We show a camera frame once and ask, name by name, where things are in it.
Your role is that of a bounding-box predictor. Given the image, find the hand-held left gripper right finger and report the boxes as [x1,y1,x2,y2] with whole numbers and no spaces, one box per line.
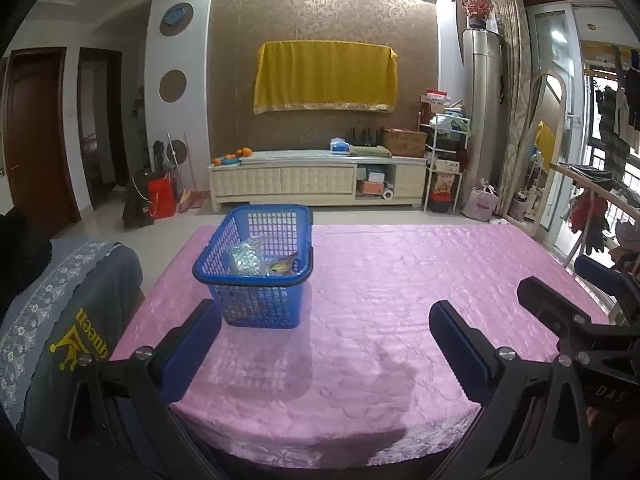
[429,301,595,480]

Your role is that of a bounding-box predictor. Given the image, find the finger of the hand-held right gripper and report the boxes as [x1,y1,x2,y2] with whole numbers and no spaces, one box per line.
[574,256,640,317]
[516,276,637,357]

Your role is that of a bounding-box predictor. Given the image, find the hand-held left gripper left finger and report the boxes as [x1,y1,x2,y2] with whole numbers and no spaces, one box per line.
[60,299,223,480]

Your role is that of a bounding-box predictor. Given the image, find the blue plastic basket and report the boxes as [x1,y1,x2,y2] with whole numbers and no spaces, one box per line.
[192,204,315,330]

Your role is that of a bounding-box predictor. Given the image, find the light blue striped snack packet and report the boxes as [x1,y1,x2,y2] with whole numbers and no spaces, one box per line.
[224,237,267,277]

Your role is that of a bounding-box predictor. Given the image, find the white red yellow snack packet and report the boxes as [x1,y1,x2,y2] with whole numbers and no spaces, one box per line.
[266,254,301,277]

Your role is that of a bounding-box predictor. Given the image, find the person's right hand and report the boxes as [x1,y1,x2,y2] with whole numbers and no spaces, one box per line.
[585,404,640,445]

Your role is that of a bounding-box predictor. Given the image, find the clothes drying rack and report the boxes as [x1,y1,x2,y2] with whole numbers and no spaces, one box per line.
[549,159,640,263]

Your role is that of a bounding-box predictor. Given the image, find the pink tablecloth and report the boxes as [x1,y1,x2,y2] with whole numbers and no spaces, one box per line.
[107,222,614,469]

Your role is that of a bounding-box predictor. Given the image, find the pink bag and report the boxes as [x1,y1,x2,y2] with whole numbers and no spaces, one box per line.
[462,181,501,221]

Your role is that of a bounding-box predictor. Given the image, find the grey chair cover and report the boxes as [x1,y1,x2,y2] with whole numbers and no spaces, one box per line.
[0,237,145,467]

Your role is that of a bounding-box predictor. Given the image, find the arched standing mirror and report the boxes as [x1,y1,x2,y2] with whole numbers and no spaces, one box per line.
[500,69,569,237]

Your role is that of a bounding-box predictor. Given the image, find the black bag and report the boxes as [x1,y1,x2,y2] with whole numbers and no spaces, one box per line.
[122,170,155,230]

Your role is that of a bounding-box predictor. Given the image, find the broom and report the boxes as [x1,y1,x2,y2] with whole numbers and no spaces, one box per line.
[177,133,205,212]

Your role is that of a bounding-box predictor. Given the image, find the red bag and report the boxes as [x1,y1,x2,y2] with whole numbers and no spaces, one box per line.
[147,175,177,220]

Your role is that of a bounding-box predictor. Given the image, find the white metal rack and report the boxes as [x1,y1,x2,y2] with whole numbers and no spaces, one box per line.
[423,111,472,214]

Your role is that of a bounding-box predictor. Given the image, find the hanging clothes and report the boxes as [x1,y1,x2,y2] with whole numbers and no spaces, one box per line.
[589,46,640,152]

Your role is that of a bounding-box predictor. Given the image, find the boxes in cabinet shelf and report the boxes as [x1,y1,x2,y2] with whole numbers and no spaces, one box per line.
[356,165,389,196]

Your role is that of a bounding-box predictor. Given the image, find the cream tv cabinet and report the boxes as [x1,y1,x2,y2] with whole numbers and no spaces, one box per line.
[207,149,429,213]

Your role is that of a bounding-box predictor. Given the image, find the standing air conditioner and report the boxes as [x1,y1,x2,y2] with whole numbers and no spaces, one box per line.
[462,30,504,212]

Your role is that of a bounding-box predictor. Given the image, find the plate of oranges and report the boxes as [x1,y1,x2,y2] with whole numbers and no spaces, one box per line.
[210,146,255,167]

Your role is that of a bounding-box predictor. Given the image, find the patterned curtain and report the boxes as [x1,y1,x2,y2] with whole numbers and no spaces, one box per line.
[490,0,534,212]

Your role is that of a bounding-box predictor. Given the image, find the cardboard box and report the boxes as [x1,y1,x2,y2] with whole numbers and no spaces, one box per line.
[382,127,429,159]

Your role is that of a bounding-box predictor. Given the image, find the green folded cushion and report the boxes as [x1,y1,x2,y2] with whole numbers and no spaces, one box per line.
[348,144,394,158]

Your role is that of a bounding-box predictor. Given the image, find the brown wooden door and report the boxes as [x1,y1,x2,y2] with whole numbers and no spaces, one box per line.
[0,47,82,237]

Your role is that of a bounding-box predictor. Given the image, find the red flower vase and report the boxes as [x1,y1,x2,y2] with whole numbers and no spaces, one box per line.
[459,0,496,30]

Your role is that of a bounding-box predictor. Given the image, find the yellow cloth cover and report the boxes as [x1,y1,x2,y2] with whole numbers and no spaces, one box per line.
[252,40,400,115]

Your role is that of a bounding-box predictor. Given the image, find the large round wall disc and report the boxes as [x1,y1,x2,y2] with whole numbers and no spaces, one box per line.
[158,69,188,104]

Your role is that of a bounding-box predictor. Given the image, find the blue wall clock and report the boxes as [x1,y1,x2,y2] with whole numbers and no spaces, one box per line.
[160,2,195,37]

